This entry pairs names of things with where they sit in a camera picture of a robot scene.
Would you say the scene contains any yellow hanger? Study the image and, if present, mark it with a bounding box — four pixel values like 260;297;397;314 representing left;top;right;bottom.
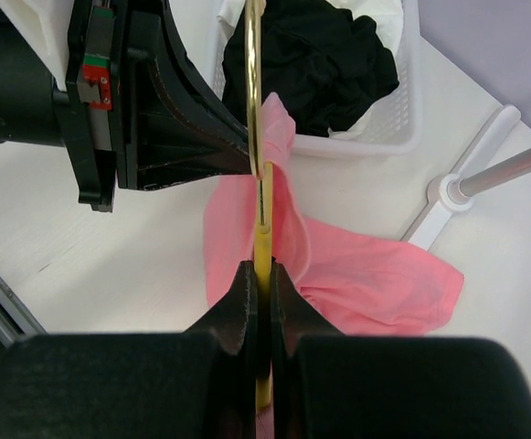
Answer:
244;1;273;412

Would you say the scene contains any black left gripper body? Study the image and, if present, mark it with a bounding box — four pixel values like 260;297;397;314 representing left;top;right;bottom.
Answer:
63;1;129;213

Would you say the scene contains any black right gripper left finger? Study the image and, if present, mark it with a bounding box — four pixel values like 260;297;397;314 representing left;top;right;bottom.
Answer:
0;262;257;438

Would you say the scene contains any white plastic basket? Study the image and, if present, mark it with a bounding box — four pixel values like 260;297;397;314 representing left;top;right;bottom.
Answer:
209;0;424;159

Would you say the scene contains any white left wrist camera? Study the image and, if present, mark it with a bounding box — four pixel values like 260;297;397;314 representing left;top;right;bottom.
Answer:
0;0;74;92

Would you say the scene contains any white tank top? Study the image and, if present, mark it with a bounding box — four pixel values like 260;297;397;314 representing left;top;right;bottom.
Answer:
214;0;406;143

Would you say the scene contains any pink t shirt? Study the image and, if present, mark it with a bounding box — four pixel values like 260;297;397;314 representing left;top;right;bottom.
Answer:
203;93;464;336

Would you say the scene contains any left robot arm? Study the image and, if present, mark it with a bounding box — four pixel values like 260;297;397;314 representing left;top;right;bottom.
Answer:
0;1;251;212

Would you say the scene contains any black t shirt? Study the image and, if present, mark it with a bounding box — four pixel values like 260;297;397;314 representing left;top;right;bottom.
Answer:
221;0;401;137

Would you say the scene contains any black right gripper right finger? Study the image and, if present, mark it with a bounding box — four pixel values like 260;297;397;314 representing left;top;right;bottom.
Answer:
271;264;531;438

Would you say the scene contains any metal clothes rack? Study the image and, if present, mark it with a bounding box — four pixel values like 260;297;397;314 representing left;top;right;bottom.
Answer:
402;105;531;251

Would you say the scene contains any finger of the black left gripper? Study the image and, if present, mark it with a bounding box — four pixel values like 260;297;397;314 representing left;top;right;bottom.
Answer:
117;1;251;191

